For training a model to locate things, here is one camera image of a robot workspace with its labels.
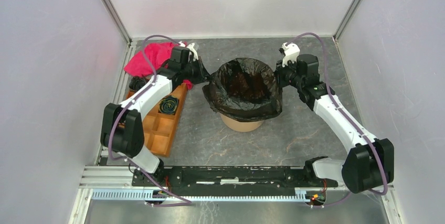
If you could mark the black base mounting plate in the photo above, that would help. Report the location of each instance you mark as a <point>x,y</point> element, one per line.
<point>238,180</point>

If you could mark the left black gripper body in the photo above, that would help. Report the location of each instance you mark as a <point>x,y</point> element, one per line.
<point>192,72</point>

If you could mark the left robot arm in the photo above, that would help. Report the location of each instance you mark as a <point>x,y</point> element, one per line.
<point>122,124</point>

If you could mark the orange trash bin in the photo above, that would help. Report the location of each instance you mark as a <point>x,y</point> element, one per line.
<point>240,126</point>

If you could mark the right aluminium corner post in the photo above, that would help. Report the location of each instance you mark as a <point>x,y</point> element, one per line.
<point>346,19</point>

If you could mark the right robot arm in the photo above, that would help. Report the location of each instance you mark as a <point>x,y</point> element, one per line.
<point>369,165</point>

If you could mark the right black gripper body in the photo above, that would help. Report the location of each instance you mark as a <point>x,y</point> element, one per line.
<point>286,75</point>

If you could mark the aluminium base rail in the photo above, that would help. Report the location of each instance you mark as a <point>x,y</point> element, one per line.
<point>128,183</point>

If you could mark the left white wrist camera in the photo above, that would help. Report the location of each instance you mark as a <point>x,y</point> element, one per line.
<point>192,47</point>

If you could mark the red cloth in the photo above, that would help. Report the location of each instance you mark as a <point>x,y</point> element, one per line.
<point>157,54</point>

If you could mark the orange compartment tray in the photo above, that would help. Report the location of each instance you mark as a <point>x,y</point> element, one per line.
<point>157,130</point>

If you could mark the black bag roll right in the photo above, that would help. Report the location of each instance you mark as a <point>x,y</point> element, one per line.
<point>168,105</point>

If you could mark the left aluminium corner post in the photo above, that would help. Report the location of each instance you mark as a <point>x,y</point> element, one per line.
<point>117,20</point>

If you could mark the black trash bag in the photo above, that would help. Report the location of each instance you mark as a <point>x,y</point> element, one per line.
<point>245,90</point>

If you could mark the aluminium corner post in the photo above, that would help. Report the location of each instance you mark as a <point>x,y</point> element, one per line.
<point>117,20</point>
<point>346,19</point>

